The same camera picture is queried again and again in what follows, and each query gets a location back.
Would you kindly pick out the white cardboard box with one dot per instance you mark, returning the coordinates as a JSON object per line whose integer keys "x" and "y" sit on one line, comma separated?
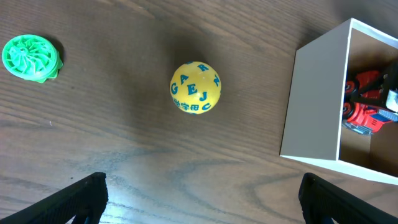
{"x": 313, "y": 131}

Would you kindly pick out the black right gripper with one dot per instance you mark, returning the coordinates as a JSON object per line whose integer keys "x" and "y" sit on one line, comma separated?
{"x": 374, "y": 86}

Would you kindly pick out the yellow letter ball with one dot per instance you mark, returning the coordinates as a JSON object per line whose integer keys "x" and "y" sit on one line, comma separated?
{"x": 195, "y": 87}

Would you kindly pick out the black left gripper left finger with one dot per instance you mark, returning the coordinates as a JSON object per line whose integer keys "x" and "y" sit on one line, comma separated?
{"x": 82, "y": 202}

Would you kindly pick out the green plastic wheel toy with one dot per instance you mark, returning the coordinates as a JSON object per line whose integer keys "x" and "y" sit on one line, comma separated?
{"x": 31, "y": 57}

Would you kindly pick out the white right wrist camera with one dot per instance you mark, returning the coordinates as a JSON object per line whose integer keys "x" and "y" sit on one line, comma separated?
{"x": 392, "y": 101}

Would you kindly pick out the red toy truck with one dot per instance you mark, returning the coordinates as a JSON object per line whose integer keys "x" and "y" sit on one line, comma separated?
{"x": 361, "y": 117}

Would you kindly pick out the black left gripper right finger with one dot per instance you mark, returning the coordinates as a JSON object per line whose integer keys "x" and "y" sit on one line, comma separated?
{"x": 323, "y": 202}

